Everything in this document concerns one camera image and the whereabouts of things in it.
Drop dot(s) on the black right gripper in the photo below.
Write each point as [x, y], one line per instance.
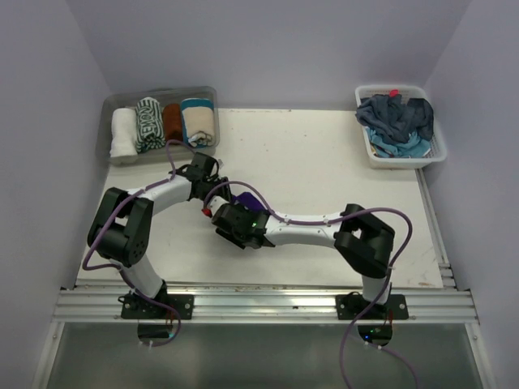
[232, 237]

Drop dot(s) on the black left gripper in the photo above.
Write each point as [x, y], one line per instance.
[224, 190]

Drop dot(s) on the purple towel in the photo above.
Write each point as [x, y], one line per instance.
[249, 201]

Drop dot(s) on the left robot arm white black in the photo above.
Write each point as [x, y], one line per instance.
[121, 228]

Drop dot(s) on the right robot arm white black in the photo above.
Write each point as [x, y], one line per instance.
[365, 242]

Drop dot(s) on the brown rolled towel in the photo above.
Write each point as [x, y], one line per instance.
[172, 122]

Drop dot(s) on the green striped rolled towel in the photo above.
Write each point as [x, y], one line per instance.
[150, 133]

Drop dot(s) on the beige teal rolled towel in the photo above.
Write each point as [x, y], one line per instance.
[198, 123]

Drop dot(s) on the white rolled towel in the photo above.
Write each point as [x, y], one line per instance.
[123, 131]

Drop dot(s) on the clear plastic tray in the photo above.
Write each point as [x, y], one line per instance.
[178, 150]

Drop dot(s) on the white plastic laundry basket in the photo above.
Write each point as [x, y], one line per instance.
[438, 151]

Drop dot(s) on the light blue crumpled towel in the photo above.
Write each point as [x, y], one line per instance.
[416, 147]

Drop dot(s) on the dark grey crumpled towel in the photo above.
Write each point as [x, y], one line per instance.
[395, 121]

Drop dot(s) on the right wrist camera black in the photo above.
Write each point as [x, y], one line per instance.
[237, 220]

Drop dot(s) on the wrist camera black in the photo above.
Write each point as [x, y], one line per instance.
[237, 220]
[208, 165]

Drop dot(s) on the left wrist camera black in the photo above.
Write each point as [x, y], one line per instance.
[208, 165]

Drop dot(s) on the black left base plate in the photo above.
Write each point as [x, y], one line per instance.
[135, 307]

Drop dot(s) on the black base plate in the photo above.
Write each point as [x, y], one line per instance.
[349, 306]
[135, 307]

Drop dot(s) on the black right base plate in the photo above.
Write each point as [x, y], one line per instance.
[349, 306]

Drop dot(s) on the aluminium mounting rail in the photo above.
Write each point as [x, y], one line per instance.
[96, 301]

